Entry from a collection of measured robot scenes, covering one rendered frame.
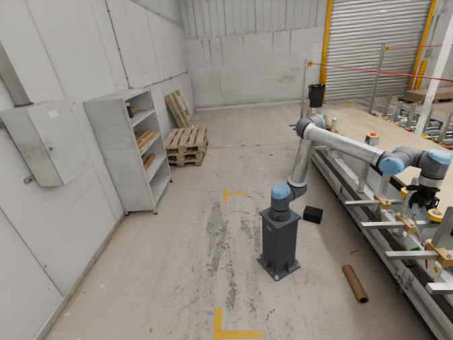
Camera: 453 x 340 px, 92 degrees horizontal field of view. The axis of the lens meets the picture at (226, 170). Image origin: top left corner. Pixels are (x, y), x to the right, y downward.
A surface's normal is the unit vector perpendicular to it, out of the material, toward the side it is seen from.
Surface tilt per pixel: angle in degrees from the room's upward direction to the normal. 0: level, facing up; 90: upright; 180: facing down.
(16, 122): 90
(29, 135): 90
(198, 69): 90
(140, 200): 90
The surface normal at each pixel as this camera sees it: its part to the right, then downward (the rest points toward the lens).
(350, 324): -0.09, -0.88
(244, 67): -0.03, 0.47
